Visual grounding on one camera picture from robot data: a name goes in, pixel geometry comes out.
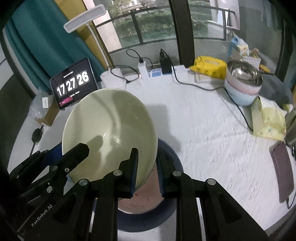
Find cream bowl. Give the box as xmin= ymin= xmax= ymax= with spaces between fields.
xmin=62 ymin=89 xmax=159 ymax=190

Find long black cable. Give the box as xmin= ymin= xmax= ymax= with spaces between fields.
xmin=172 ymin=70 xmax=253 ymax=131

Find black balcony railing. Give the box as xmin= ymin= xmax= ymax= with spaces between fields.
xmin=96 ymin=5 xmax=240 ymax=54

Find smartphone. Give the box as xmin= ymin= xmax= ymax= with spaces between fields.
xmin=269 ymin=142 xmax=295 ymax=204

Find white charger plug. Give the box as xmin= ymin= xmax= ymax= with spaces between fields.
xmin=137 ymin=59 xmax=148 ymax=79

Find white desk lamp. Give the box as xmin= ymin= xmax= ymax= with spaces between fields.
xmin=63 ymin=5 xmax=127 ymax=91

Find yellow curtain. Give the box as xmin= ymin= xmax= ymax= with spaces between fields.
xmin=54 ymin=0 xmax=114 ymax=70

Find steel bowl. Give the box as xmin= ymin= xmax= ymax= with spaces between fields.
xmin=228 ymin=60 xmax=263 ymax=87

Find teal curtain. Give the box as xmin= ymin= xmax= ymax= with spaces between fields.
xmin=5 ymin=0 xmax=105 ymax=93

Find pale pink stacked bowl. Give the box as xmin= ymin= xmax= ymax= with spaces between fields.
xmin=224 ymin=70 xmax=260 ymax=95

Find light blue stacked bowl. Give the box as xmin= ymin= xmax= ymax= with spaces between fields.
xmin=224 ymin=81 xmax=258 ymax=106

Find white power strip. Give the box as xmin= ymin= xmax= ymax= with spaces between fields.
xmin=139 ymin=67 xmax=163 ymax=79

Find brown cardboard box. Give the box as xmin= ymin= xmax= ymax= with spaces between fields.
xmin=38 ymin=102 xmax=60 ymax=127

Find dark sliding door frame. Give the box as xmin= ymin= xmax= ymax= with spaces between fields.
xmin=169 ymin=0 xmax=197 ymax=67

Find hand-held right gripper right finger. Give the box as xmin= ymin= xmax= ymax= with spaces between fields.
xmin=156 ymin=148 xmax=272 ymax=241

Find grey cloth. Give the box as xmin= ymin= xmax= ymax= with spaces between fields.
xmin=259 ymin=74 xmax=294 ymax=105

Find white adapter box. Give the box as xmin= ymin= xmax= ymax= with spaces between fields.
xmin=171 ymin=65 xmax=186 ymax=81

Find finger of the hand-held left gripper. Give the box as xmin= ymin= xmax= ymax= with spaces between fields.
xmin=35 ymin=143 xmax=90 ymax=202
xmin=9 ymin=146 xmax=63 ymax=181

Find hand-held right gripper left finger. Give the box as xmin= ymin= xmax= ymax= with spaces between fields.
xmin=17 ymin=148 xmax=139 ymax=241

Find black charger cable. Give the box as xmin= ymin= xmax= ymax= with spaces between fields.
xmin=110 ymin=49 xmax=142 ymax=83

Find black tablet with clock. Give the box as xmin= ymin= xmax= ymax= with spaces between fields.
xmin=49 ymin=58 xmax=99 ymax=110

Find yellow tissue pack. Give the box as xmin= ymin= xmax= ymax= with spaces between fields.
xmin=251 ymin=96 xmax=287 ymax=141

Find yellow packet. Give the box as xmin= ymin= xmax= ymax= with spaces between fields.
xmin=188 ymin=56 xmax=227 ymax=80

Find snack bags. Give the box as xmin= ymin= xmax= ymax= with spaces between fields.
xmin=230 ymin=31 xmax=250 ymax=57

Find pink dotted bowl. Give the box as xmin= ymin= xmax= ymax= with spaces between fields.
xmin=118 ymin=167 xmax=176 ymax=212

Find black round disc with cable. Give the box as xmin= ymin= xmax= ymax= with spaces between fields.
xmin=30 ymin=128 xmax=43 ymax=158

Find black power adapter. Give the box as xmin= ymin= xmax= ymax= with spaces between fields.
xmin=159 ymin=49 xmax=173 ymax=75

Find clear plastic bag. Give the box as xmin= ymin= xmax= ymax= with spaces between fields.
xmin=29 ymin=88 xmax=50 ymax=121

